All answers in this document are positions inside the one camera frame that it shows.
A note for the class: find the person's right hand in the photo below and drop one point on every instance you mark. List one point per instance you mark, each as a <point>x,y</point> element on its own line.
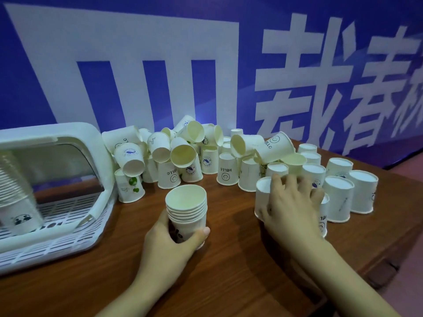
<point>294,217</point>

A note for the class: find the person's left hand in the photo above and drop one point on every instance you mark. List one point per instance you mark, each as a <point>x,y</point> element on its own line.
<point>162,257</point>

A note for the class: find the percent print white paper cup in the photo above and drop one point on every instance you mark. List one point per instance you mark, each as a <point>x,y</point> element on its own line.
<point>191,227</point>

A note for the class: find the pile of paper cups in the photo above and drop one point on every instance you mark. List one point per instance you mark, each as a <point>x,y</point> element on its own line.
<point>340,198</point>

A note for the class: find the nested stack of paper cups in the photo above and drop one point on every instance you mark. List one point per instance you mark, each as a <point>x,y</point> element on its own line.
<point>13,181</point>
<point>186,198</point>

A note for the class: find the panda print white paper cup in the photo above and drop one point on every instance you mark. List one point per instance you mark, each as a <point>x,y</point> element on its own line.
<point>20,217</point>

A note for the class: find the white plastic storage box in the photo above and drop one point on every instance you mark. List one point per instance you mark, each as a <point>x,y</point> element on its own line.
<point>49,130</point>

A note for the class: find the person's right forearm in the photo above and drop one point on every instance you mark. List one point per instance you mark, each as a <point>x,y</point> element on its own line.
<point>343,283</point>

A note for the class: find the brown wooden table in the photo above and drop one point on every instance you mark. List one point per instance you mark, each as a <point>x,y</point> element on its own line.
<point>82,287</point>

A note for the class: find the brown drawer cabinet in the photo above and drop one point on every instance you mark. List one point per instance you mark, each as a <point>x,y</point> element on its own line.
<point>390,260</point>

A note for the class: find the white slotted drain tray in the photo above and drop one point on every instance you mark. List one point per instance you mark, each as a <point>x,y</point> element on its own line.
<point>49,247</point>

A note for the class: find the blue white backdrop banner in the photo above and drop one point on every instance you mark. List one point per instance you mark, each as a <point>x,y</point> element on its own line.
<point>33,79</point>

